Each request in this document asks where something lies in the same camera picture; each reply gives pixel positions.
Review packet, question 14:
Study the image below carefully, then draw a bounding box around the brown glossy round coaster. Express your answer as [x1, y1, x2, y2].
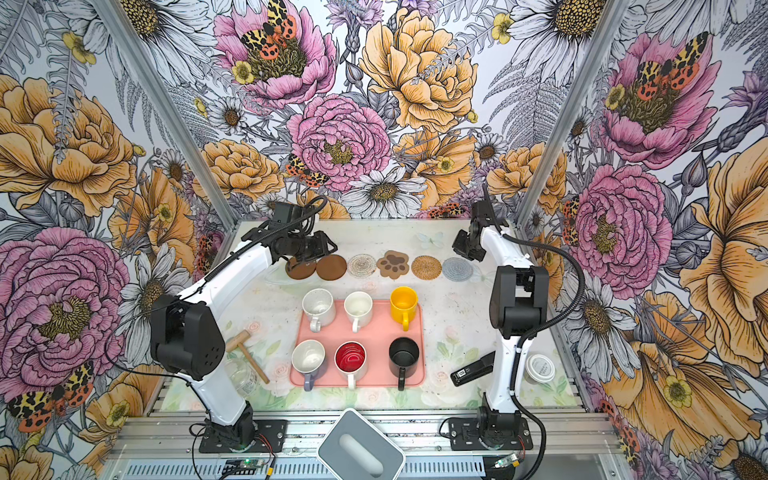
[285, 258, 317, 280]

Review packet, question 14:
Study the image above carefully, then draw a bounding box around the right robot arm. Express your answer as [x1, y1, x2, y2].
[448, 199, 549, 451]

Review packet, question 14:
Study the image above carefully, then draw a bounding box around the white patterned round coaster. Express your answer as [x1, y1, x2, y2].
[347, 254, 377, 278]

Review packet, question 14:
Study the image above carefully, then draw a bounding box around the grey blue round coaster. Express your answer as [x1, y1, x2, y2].
[442, 257, 474, 282]

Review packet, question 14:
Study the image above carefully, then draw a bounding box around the grey tissue box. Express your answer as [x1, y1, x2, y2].
[317, 408, 406, 480]

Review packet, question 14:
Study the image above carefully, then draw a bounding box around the white mug purple handle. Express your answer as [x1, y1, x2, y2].
[291, 339, 327, 392]

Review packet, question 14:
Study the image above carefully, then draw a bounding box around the white mug back middle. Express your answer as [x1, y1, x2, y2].
[343, 291, 374, 333]

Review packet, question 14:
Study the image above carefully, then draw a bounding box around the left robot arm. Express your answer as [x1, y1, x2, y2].
[149, 195, 338, 451]

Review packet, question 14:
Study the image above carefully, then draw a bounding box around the woven rattan round coaster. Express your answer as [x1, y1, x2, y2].
[411, 255, 442, 281]

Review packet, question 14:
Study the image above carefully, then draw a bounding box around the wooden mallet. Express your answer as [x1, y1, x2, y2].
[226, 330, 270, 384]

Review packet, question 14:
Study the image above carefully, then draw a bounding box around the red inside white mug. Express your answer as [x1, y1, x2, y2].
[334, 341, 368, 390]

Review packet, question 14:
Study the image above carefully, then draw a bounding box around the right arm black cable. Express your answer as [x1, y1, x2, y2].
[481, 182, 586, 480]

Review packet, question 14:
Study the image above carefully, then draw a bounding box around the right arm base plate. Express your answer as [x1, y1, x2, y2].
[440, 417, 534, 451]

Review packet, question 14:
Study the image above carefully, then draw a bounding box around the clear glass jar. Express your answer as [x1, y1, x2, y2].
[227, 359, 258, 397]

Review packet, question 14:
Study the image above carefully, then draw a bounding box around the dark brown round coaster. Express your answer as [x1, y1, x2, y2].
[316, 254, 347, 281]

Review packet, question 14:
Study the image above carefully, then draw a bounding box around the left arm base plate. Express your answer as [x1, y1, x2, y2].
[199, 419, 288, 454]

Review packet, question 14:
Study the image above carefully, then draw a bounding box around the paw shaped cork coaster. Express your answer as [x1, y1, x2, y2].
[376, 250, 410, 280]

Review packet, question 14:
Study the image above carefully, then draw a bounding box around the yellow mug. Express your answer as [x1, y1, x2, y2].
[390, 286, 419, 332]

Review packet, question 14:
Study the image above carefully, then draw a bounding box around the white mug back left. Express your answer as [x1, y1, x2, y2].
[302, 288, 336, 333]

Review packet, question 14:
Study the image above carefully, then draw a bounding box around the pink tray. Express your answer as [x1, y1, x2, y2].
[297, 300, 426, 389]

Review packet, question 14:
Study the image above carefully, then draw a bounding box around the black stapler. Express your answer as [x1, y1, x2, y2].
[450, 352, 495, 387]

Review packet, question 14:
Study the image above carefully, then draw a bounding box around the black mug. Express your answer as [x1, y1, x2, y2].
[388, 337, 420, 391]

